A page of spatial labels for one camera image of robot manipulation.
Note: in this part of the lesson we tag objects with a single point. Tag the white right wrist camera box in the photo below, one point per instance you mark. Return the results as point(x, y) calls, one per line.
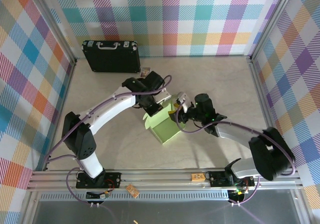
point(183, 103)

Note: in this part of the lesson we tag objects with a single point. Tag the grey metal sheet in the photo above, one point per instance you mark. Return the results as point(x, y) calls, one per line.
point(162, 212)

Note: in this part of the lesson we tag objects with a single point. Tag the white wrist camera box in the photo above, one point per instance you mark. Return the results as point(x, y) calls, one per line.
point(183, 103)
point(163, 97)

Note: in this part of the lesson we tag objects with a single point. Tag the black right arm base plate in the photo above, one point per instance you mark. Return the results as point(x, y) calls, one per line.
point(217, 179)

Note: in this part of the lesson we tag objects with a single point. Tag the light green paper box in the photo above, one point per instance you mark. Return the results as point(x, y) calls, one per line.
point(165, 126)

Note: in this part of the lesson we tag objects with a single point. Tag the aluminium frame rail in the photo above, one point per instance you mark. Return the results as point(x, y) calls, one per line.
point(162, 179)

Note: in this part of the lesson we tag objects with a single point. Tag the aluminium frame post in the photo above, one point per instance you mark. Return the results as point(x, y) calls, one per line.
point(53, 26)
point(272, 21)

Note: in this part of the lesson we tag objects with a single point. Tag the small printed card pack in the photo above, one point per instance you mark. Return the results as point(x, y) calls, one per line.
point(145, 71)

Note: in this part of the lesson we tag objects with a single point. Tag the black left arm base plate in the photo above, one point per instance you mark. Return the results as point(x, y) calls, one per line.
point(112, 180)

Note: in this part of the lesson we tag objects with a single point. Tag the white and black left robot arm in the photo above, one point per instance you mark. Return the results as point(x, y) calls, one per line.
point(82, 138)

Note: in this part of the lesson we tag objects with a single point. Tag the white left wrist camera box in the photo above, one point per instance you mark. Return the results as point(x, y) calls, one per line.
point(163, 97)

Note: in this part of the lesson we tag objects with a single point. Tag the small wooden block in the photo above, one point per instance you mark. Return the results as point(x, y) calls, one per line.
point(198, 177)

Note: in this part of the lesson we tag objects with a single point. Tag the small orange circuit board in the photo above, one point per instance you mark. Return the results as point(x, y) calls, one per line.
point(132, 191)

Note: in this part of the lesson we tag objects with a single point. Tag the grey and black right robot arm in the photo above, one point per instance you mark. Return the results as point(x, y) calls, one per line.
point(270, 153)

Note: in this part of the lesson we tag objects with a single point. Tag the aluminium side rail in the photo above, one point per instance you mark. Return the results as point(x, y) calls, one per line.
point(262, 101)
point(58, 108)

